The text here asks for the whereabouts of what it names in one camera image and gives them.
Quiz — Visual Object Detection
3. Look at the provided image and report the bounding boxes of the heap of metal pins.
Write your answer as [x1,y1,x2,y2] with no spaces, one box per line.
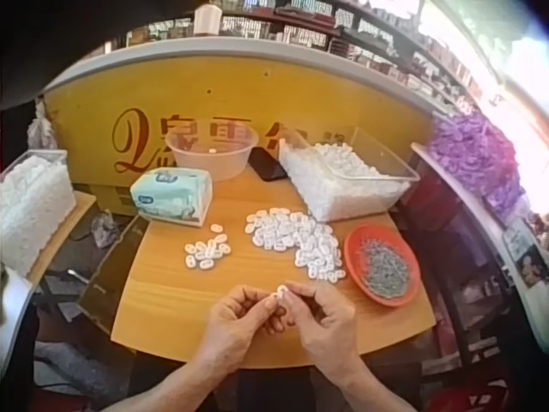
[353,238,413,299]

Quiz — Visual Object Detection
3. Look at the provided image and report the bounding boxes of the clear plastic bin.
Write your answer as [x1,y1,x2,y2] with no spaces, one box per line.
[278,124,421,223]

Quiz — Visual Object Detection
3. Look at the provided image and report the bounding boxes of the translucent plastic bowl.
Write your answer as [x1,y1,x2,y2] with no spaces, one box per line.
[165,126,260,183]

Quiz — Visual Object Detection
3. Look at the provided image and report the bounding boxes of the black phone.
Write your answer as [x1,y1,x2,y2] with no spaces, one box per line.
[247,146,288,183]

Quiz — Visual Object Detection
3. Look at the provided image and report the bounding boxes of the person's right hand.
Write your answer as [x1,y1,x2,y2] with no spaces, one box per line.
[281,281,365,379]

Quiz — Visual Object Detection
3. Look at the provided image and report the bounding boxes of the small cluster of white parts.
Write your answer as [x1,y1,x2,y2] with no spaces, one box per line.
[184,222,232,271]

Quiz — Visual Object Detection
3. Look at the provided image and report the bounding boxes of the teal tissue pack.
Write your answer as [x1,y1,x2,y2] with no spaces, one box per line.
[130,167,214,224]

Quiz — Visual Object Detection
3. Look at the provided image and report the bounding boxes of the yellow printed board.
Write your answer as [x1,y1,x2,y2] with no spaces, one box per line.
[42,55,434,218]

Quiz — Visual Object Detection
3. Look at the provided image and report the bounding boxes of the crumpled grey paper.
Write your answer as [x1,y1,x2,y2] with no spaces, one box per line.
[88,209,121,250]

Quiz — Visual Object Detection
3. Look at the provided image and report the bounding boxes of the person's left hand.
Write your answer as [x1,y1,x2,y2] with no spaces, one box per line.
[191,284,282,379]

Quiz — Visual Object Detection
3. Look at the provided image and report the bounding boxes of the large pile of white parts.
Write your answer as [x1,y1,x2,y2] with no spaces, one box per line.
[244,207,347,284]

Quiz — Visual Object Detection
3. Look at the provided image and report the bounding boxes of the heap of white pieces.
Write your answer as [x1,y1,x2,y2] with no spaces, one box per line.
[280,142,412,222]

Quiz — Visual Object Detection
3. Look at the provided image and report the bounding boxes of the shelves of goods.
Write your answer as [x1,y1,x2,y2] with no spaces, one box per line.
[98,0,486,117]

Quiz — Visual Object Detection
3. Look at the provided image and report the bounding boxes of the orange plastic dish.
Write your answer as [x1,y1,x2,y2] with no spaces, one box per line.
[343,223,421,308]

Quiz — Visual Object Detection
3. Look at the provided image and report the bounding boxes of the clear box of white parts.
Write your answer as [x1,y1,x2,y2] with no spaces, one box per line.
[0,148,77,278]

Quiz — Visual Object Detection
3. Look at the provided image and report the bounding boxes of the wooden side table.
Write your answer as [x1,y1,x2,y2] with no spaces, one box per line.
[26,191,98,284]

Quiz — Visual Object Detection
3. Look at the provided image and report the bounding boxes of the heap of purple parts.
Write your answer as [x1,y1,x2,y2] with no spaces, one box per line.
[428,109,522,215]

